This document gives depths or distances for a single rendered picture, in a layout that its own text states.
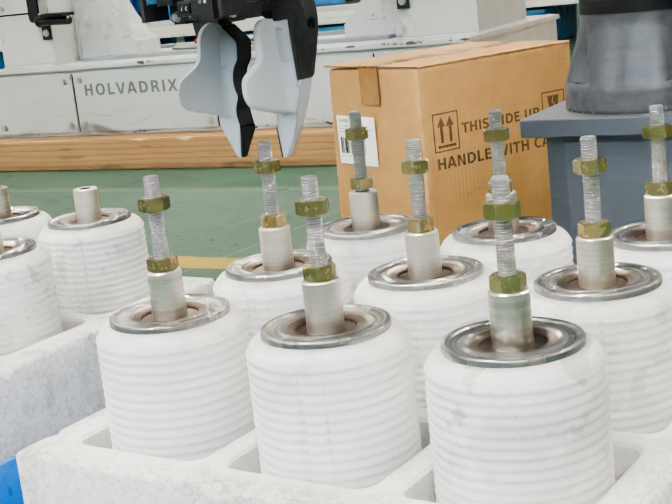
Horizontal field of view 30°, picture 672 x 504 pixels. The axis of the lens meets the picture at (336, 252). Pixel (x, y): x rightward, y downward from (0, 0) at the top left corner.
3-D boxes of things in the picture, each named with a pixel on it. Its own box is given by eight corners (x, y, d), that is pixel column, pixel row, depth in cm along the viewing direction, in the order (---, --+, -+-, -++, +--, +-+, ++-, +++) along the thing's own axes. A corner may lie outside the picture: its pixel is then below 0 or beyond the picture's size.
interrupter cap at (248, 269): (221, 291, 85) (220, 281, 84) (230, 264, 92) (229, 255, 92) (332, 279, 84) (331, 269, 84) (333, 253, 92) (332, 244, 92)
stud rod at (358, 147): (373, 206, 97) (363, 110, 96) (366, 209, 97) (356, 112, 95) (362, 206, 98) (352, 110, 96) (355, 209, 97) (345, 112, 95)
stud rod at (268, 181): (285, 247, 88) (272, 141, 86) (271, 250, 87) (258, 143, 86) (281, 245, 88) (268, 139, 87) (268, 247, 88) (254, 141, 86)
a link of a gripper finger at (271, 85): (240, 170, 82) (206, 30, 80) (295, 153, 86) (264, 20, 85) (275, 164, 80) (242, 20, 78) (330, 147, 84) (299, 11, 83)
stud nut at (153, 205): (134, 211, 77) (132, 198, 77) (157, 206, 78) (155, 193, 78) (152, 214, 76) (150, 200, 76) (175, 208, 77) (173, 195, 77)
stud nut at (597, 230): (573, 234, 75) (572, 221, 75) (599, 230, 76) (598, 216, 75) (588, 240, 73) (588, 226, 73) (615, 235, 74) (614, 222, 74)
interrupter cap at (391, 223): (334, 223, 102) (333, 215, 102) (424, 219, 100) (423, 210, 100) (306, 246, 95) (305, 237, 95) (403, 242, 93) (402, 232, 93)
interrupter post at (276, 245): (261, 277, 87) (255, 231, 86) (263, 269, 89) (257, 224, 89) (296, 274, 87) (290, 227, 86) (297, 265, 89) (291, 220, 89)
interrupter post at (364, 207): (356, 229, 99) (352, 188, 98) (385, 228, 98) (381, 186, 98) (348, 236, 97) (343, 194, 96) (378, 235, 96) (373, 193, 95)
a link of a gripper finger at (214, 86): (166, 163, 85) (161, 26, 83) (223, 147, 90) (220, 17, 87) (200, 170, 84) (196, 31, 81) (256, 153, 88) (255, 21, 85)
